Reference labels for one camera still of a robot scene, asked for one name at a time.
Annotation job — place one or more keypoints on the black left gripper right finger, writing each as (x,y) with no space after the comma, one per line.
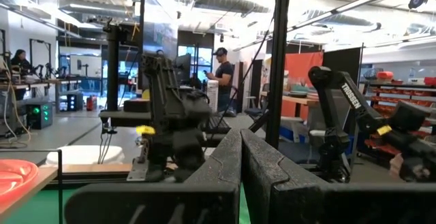
(306,203)

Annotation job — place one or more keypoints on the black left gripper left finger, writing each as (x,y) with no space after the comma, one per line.
(153,203)

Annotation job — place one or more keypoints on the orange translucent plastic plate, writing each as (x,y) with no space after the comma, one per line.
(15,178)

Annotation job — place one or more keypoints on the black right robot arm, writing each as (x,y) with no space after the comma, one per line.
(170,115)

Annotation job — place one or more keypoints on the person's hand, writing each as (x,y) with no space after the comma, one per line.
(396,166)

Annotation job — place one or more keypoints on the white cylinder appliance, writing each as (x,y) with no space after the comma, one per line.
(213,96)

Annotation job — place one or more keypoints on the orange partition panel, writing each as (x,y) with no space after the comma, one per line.
(303,67)

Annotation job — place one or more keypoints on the black stand with platform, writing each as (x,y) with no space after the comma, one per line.
(113,67)

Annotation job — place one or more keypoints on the black computer green lights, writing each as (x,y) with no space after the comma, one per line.
(40,115)

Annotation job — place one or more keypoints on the black partition panel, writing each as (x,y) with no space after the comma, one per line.
(344,64)

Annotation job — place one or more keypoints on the shelving with red bins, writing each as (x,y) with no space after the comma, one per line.
(402,94)

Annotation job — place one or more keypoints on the person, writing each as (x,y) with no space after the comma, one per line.
(225,77)
(20,62)

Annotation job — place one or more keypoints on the black vertical frame post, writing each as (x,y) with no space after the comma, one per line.
(278,64)

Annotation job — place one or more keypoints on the silver round ceiling duct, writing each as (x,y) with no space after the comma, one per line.
(221,2)

